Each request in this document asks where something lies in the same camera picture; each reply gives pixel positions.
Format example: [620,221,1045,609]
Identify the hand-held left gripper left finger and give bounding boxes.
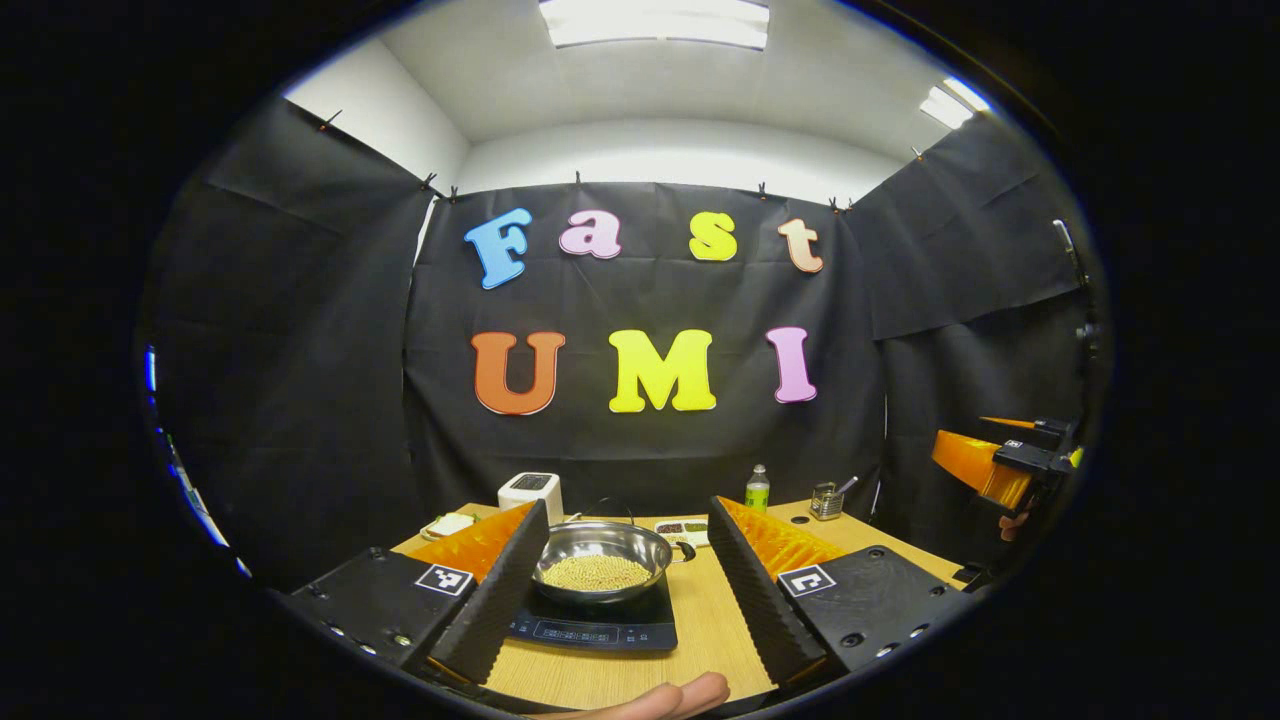
[290,499,551,686]

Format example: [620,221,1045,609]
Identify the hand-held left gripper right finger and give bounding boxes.
[707,495,976,686]

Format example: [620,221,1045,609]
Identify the steel pot with beans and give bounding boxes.
[532,520,697,605]

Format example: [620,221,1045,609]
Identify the black induction cooktop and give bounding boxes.
[507,575,679,653]

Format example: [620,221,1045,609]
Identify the white toaster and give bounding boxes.
[497,472,565,526]

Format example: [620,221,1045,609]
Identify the black backdrop cloth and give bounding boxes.
[145,95,1106,591]

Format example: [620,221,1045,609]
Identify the small ceiling light panel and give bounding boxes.
[918,78,991,131]

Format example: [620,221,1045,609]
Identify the large ceiling light panel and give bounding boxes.
[538,0,771,51]

